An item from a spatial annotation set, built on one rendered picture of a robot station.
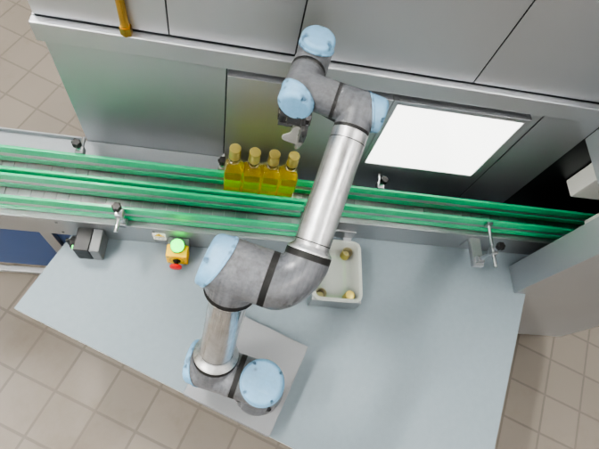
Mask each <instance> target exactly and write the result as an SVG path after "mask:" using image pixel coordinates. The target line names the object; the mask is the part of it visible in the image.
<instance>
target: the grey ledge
mask: <svg viewBox="0 0 599 449"><path fill-rule="evenodd" d="M74 138H76V139H79V140H80V142H81V140H82V137H80V136H73V135H58V134H51V133H44V132H37V131H29V130H21V129H14V128H7V127H0V144H3V145H11V146H19V147H26V148H34V149H41V150H49V151H64V152H72V153H75V149H76V148H73V146H72V143H71V141H73V139H74ZM84 147H85V149H86V154H87V155H95V156H103V157H110V158H118V159H132V160H141V161H148V162H156V163H163V164H171V165H178V166H187V167H201V168H209V169H216V170H218V164H219V163H218V161H217V160H218V159H219V158H220V157H217V156H210V155H202V154H195V153H187V152H180V151H166V150H158V149H151V148H144V147H135V146H128V145H121V144H114V143H99V142H92V141H86V142H85V146H84Z"/></svg>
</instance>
